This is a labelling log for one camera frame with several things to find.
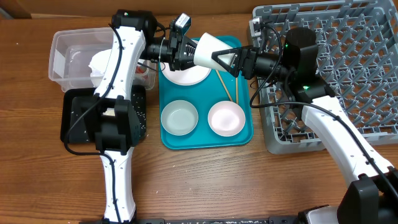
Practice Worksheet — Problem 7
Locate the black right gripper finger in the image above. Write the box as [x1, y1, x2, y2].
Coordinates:
[211, 47, 241, 61]
[213, 57, 240, 77]

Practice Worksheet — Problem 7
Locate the cream paper cup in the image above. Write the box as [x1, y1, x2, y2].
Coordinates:
[193, 32, 231, 72]

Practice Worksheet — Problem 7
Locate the red snack wrapper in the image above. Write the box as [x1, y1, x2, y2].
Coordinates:
[135, 65, 147, 75]

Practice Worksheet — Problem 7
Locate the white bowl with rice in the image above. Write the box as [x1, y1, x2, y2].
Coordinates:
[160, 100, 198, 136]

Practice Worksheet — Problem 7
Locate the white napkin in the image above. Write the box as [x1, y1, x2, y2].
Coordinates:
[89, 49, 112, 87]

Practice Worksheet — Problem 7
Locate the pile of rice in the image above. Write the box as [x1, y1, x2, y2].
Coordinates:
[70, 90, 147, 134]

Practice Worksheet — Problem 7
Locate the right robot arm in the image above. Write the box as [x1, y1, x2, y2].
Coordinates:
[211, 27, 397, 223]

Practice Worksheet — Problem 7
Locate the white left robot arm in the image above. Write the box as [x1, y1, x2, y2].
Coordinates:
[84, 9, 197, 223]

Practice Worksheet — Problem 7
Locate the grey dishwasher rack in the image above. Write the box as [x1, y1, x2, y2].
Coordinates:
[252, 0, 397, 145]

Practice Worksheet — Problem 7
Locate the wooden chopstick left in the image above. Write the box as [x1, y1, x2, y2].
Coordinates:
[215, 70, 233, 101]

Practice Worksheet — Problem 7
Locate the white round plate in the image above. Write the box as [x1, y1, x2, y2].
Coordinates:
[162, 64, 211, 86]

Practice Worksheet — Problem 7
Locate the teal serving tray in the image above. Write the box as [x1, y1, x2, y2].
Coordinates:
[159, 70, 254, 150]

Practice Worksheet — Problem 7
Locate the white empty bowl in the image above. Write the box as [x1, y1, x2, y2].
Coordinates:
[208, 101, 246, 137]

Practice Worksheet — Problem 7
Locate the clear plastic bin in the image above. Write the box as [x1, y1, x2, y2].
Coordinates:
[49, 26, 157, 96]

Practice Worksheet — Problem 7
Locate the black plastic tray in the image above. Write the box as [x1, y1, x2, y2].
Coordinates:
[60, 85, 146, 144]

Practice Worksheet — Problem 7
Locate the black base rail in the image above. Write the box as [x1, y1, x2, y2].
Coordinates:
[79, 215, 312, 224]

